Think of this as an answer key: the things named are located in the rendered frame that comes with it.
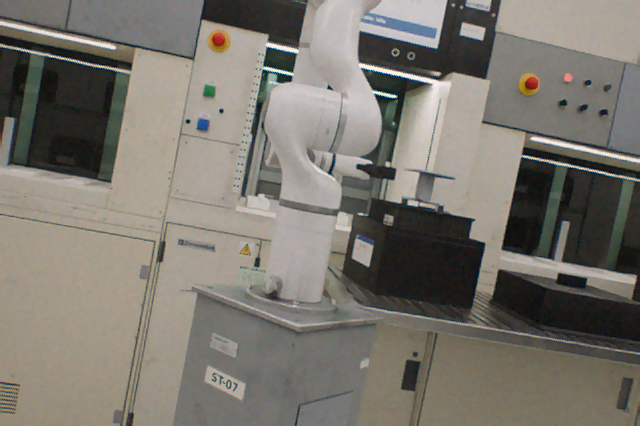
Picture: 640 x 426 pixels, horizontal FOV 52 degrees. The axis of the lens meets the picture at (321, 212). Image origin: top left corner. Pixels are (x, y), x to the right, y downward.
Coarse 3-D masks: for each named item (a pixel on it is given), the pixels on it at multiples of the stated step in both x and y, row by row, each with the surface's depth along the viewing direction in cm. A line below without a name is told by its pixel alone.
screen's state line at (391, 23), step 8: (368, 16) 196; (376, 16) 197; (384, 16) 197; (376, 24) 197; (384, 24) 197; (392, 24) 197; (400, 24) 198; (408, 24) 198; (416, 24) 198; (408, 32) 198; (416, 32) 199; (424, 32) 199; (432, 32) 199
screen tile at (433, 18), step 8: (432, 0) 198; (440, 0) 199; (408, 8) 198; (416, 8) 198; (424, 8) 198; (432, 8) 199; (440, 8) 199; (408, 16) 198; (416, 16) 198; (424, 16) 198; (432, 16) 199
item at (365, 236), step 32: (352, 224) 182; (384, 224) 160; (352, 256) 177; (384, 256) 158; (416, 256) 160; (448, 256) 162; (480, 256) 165; (384, 288) 159; (416, 288) 161; (448, 288) 163
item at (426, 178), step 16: (432, 176) 172; (448, 176) 169; (416, 192) 174; (384, 208) 171; (400, 208) 161; (416, 208) 161; (400, 224) 161; (416, 224) 163; (432, 224) 164; (448, 224) 165; (464, 224) 166
